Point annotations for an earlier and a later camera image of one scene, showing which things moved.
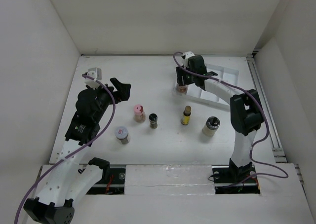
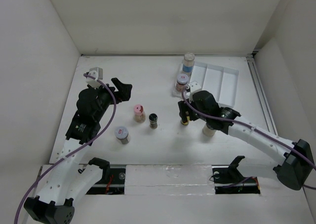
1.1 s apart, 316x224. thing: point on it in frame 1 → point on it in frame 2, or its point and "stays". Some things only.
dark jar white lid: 121,132 stays
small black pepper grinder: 153,120 stays
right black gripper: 180,72 → 184,107
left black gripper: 122,92 stays
